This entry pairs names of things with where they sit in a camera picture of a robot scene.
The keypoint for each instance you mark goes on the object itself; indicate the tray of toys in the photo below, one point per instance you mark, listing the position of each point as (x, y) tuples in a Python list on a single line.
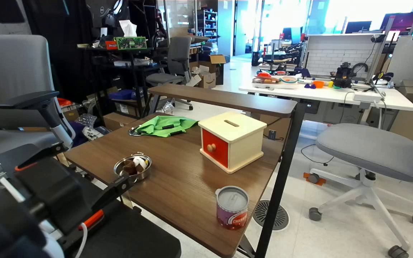
[(274, 81)]

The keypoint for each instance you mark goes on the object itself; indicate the black shelf rack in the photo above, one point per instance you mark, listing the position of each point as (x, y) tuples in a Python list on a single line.
[(131, 68)]

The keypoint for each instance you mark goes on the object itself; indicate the round floor vent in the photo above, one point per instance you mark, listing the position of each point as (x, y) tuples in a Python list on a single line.
[(276, 218)]

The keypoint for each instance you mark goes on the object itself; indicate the small red box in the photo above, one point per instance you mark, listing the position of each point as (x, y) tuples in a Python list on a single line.
[(110, 45)]

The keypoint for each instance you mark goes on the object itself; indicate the silver metal lid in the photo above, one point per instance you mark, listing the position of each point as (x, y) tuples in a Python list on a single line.
[(132, 132)]

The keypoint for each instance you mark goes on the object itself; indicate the grey office chair white base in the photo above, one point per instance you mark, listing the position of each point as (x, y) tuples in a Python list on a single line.
[(371, 150)]

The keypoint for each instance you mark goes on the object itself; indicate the orange bowl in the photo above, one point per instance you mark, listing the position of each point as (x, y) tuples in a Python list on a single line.
[(318, 84)]

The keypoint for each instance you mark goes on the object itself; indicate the grey office chair black armrest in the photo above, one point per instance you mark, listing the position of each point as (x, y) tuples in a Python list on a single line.
[(13, 71)]

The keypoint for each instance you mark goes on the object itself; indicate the black machine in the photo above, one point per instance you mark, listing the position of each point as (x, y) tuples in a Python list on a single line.
[(342, 75)]

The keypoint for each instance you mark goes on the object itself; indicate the camera on mount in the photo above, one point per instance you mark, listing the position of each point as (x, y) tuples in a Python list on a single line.
[(378, 53)]

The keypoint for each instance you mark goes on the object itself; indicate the row of monitors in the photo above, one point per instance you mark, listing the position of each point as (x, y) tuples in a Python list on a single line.
[(400, 21)]

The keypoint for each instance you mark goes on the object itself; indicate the shelf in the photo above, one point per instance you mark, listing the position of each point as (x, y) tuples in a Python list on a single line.
[(207, 23)]

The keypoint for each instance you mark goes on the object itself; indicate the brown cardboard box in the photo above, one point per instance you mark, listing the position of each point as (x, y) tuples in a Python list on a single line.
[(117, 121)]

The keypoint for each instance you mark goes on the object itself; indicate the silver metal bowl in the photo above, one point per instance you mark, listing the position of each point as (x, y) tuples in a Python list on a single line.
[(145, 172)]

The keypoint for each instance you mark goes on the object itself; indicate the white table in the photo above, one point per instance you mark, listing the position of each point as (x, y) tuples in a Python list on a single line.
[(335, 95)]

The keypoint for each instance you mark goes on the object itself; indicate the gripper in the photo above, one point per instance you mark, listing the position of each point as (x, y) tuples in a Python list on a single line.
[(57, 191)]

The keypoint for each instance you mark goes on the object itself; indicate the green cloth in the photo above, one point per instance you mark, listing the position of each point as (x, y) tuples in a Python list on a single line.
[(156, 125)]

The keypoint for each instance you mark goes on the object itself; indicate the red drawer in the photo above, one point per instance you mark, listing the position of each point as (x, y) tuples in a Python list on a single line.
[(219, 150)]

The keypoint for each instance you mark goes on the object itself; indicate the green tissue box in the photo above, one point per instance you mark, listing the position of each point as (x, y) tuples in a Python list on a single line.
[(130, 43)]

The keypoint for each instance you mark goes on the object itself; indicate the wooden drawer knob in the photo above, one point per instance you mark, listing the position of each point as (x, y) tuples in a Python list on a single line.
[(211, 147)]

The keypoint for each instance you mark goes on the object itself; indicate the tin with purple red label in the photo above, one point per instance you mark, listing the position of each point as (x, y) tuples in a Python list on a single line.
[(232, 209)]

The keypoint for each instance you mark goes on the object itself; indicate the wooden box with coin slot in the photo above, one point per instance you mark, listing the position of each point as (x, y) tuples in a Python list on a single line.
[(238, 139)]

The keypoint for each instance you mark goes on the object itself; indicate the grey office chair dark frame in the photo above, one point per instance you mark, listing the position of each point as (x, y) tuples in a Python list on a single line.
[(177, 57)]

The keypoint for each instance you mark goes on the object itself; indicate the white tile board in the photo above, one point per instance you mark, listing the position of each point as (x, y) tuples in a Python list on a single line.
[(335, 53)]

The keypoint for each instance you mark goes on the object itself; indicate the stack of cardboard boxes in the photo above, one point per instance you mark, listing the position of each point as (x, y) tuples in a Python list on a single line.
[(208, 77)]

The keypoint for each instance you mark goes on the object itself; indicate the brown white plush toy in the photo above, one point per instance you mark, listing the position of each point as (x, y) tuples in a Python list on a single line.
[(136, 165)]

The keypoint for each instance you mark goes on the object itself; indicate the black monitor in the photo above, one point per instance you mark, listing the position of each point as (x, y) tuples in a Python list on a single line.
[(104, 14)]

